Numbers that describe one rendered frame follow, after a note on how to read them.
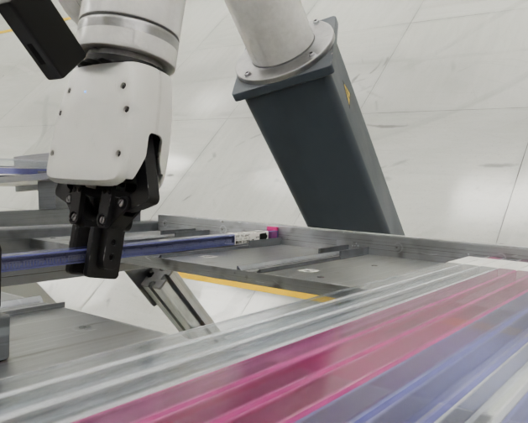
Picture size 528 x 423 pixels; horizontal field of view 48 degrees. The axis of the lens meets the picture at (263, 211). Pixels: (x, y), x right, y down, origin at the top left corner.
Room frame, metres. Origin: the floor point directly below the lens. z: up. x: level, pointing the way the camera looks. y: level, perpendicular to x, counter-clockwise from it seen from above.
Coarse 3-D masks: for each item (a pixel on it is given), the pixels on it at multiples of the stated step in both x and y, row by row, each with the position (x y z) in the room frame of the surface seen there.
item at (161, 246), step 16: (160, 240) 0.45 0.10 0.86; (176, 240) 0.45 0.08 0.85; (192, 240) 0.46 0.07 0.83; (208, 240) 0.47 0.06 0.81; (224, 240) 0.49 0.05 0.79; (16, 256) 0.37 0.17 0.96; (32, 256) 0.38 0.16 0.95; (48, 256) 0.39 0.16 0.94; (64, 256) 0.39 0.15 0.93; (80, 256) 0.40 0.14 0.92; (128, 256) 0.42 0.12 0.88
